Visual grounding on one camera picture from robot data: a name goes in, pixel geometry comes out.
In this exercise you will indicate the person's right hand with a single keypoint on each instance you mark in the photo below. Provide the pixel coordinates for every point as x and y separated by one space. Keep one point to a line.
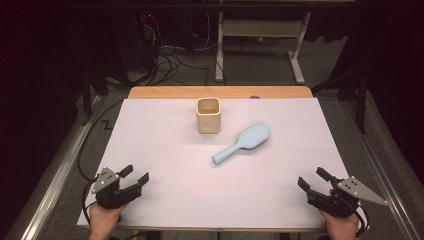
343 228

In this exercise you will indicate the black stand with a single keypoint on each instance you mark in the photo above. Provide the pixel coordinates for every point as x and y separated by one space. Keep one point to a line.
87 96
361 100

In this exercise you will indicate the person's left hand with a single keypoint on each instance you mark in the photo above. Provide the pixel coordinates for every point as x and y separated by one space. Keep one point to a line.
103 221

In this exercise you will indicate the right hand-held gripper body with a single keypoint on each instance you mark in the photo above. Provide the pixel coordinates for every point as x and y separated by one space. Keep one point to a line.
336 200

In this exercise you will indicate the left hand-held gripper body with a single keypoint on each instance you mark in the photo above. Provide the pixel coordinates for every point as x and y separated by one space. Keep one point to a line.
111 196

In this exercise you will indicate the dark box with red light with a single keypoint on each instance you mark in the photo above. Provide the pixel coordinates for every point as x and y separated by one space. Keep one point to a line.
133 40

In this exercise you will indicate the aluminium rail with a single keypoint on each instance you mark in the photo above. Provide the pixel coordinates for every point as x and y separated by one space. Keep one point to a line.
376 163
50 196

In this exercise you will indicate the white metal stand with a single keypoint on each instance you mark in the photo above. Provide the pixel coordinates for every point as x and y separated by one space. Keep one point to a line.
263 28

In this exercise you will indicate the light blue hairbrush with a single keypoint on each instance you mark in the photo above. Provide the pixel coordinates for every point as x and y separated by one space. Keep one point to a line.
248 138

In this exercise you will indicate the beige square cup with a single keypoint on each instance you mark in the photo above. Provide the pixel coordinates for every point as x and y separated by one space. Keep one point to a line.
208 125

